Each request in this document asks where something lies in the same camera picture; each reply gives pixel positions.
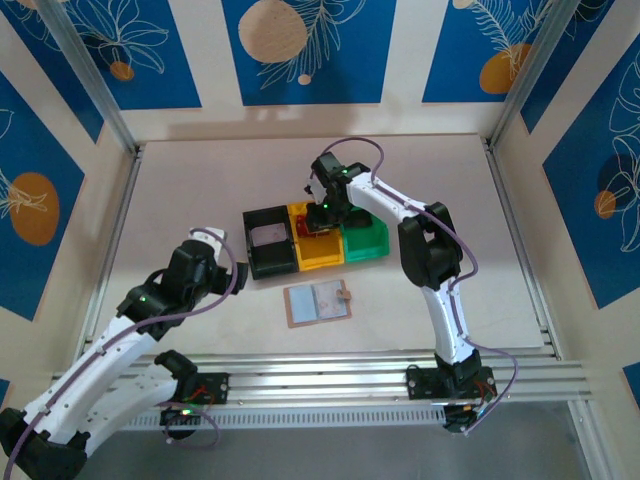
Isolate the aluminium table side rail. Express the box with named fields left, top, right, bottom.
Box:
left=480, top=137, right=561, bottom=359
left=74, top=144, right=146, bottom=354

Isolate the black storage bin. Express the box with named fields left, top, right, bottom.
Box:
left=242, top=204, right=301, bottom=281

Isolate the green storage bin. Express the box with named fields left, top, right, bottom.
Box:
left=339, top=207, right=392, bottom=265

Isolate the white slotted cable duct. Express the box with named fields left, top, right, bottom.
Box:
left=62, top=407, right=449, bottom=432

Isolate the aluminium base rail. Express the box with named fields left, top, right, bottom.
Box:
left=42, top=349, right=591, bottom=409

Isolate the aluminium frame post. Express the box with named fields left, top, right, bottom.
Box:
left=34, top=0, right=144, bottom=157
left=487, top=0, right=576, bottom=151

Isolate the black controller board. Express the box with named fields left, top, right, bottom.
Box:
left=442, top=401, right=496, bottom=436
left=158, top=399, right=204, bottom=442

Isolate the blue floral wall panel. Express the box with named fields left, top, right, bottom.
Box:
left=221, top=0, right=398, bottom=107
left=64, top=0, right=204, bottom=111
left=542, top=47, right=640, bottom=311
left=422, top=0, right=554, bottom=105
left=519, top=0, right=640, bottom=135
left=0, top=0, right=105, bottom=146
left=0, top=69, right=87, bottom=322

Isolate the white VIP card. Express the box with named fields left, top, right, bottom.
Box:
left=251, top=223, right=288, bottom=247
left=313, top=285, right=347, bottom=320

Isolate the yellow storage bin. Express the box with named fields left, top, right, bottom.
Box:
left=287, top=199, right=347, bottom=273

